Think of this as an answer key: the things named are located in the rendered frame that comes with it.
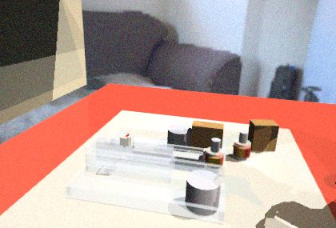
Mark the grey cylinder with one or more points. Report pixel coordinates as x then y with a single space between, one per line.
179 135
203 188

